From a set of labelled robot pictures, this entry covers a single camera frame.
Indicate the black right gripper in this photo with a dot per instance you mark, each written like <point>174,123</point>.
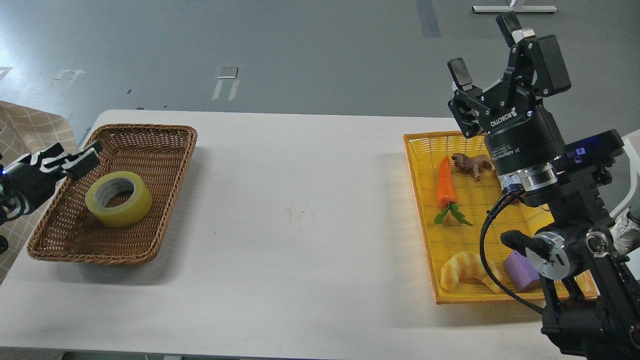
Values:
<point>522,137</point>

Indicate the white metal stand base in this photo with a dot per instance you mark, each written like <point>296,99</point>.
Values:
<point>517,6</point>

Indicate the orange toy carrot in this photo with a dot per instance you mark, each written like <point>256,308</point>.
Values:
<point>446,196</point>

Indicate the purple foam block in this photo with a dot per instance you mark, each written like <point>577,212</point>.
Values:
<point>521,272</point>

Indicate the white sneaker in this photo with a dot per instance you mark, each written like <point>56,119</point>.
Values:
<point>626,233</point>

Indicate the brown wicker basket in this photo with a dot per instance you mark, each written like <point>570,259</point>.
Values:
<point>69,232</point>

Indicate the yellow plastic basket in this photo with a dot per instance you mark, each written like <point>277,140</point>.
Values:
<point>424,153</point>

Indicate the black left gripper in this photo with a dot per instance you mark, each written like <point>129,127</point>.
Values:
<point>25,187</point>

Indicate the brown toy lion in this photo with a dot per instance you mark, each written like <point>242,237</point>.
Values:
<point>474,164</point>

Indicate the beige checkered cloth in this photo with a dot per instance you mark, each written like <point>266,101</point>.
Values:
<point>26,130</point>

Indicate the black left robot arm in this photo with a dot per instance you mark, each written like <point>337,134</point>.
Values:
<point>30,180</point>

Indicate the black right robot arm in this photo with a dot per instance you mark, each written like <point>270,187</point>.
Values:
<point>591,297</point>

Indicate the toy croissant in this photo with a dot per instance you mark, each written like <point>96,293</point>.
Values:
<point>466,265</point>

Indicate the yellow tape roll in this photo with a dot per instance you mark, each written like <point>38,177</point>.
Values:
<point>119,199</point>

